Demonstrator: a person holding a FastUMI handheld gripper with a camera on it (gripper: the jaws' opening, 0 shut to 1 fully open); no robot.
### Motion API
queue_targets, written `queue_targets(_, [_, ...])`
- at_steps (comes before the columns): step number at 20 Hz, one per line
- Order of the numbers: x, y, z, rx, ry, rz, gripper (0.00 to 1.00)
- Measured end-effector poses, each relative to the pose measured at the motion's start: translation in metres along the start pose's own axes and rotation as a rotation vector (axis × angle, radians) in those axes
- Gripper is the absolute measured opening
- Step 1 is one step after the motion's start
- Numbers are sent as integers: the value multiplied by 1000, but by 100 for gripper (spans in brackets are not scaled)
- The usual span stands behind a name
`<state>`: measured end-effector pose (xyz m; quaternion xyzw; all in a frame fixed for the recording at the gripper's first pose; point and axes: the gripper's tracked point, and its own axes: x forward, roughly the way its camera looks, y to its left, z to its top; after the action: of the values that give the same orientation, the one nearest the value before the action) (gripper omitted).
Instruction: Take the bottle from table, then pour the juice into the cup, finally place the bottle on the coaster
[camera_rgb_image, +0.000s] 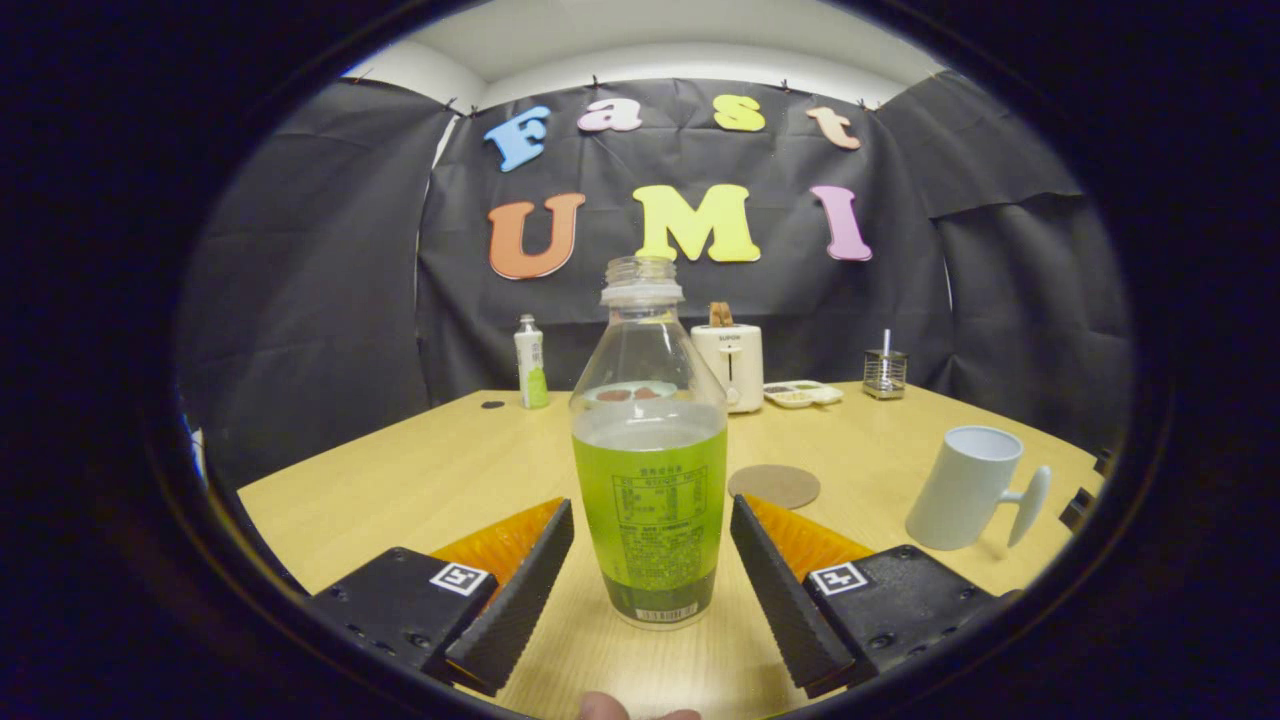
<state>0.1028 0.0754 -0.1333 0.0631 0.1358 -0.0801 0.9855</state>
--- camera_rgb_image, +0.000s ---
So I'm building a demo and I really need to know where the wooden table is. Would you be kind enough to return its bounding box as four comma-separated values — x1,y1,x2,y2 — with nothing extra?
235,380,1106,720

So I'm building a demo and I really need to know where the white divided tray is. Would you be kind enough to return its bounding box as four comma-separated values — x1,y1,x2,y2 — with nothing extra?
762,379,845,410

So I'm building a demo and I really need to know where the white toaster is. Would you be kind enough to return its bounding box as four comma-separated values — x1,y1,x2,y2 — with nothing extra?
690,322,765,415

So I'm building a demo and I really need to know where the black backdrop cloth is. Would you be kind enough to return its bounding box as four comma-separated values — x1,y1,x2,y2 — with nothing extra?
175,72,1136,491

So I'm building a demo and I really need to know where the green juice bottle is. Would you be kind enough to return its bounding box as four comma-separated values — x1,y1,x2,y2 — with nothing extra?
568,256,730,631

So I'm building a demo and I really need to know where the wire mesh holder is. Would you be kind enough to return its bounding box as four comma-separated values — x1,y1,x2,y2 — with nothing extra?
863,348,909,401

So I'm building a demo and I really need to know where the white cup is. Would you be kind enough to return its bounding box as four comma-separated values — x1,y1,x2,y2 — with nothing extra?
905,425,1053,552

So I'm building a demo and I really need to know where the small white green bottle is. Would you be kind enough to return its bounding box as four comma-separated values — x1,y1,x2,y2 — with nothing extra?
513,313,550,410

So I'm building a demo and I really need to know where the round brown coaster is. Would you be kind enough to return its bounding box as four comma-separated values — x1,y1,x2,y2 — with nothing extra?
727,463,822,511

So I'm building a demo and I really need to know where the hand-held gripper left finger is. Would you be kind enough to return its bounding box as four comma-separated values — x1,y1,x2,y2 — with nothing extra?
305,497,576,698

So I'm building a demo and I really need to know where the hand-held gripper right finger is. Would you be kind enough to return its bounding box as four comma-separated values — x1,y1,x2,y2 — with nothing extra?
729,493,1011,699

